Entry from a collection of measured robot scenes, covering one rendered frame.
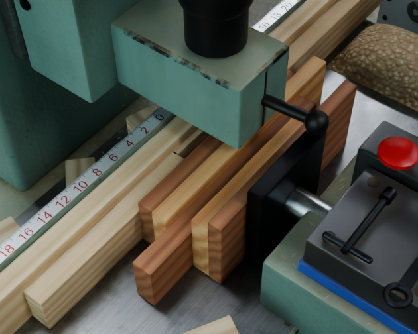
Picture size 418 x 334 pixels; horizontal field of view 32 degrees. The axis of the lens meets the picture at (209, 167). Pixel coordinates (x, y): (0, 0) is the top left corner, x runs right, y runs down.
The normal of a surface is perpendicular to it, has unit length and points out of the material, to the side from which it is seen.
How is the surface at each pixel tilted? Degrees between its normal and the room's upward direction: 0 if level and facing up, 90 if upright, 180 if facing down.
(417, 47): 3
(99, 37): 90
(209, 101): 90
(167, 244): 0
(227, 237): 90
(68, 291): 90
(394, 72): 43
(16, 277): 0
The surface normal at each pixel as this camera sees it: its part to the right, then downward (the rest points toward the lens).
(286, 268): -0.01, -0.65
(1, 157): -0.62, 0.61
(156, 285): 0.79, 0.47
